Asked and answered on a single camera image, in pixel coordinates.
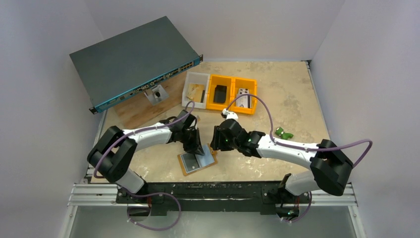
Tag yellow middle bin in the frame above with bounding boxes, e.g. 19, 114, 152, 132
206, 74, 233, 111

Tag yellow leather card holder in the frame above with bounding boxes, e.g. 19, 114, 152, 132
177, 144, 218, 176

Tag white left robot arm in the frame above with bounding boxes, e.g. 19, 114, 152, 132
87, 110, 204, 203

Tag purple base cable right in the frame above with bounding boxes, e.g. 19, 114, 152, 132
279, 192, 313, 224

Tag green object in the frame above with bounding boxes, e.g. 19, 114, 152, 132
275, 127, 294, 140

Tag gold cards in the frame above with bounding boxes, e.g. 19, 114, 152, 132
186, 83, 206, 103

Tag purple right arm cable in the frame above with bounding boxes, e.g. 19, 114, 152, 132
225, 94, 373, 169

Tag white cards with stripe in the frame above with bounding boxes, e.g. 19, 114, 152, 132
237, 88, 250, 95

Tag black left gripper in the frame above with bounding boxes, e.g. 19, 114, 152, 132
179, 127, 204, 156

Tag yellow bin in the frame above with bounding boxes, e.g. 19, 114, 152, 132
206, 74, 233, 111
229, 77, 258, 115

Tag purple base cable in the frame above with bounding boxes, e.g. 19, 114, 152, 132
279, 192, 313, 224
118, 187, 182, 232

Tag grey network switch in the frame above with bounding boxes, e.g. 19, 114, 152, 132
69, 16, 203, 114

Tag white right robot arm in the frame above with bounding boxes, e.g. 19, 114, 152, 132
210, 119, 354, 202

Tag grey metal bracket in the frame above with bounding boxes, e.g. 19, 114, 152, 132
144, 84, 169, 106

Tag yellow right bin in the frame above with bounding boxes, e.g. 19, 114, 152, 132
229, 77, 258, 115

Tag white VIP card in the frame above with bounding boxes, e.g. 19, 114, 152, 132
235, 95, 252, 109

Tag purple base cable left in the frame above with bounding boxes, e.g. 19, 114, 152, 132
118, 187, 182, 232

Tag wooden board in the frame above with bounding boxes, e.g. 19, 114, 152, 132
114, 72, 187, 129

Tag black card stack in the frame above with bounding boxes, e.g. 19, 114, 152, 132
213, 85, 227, 104

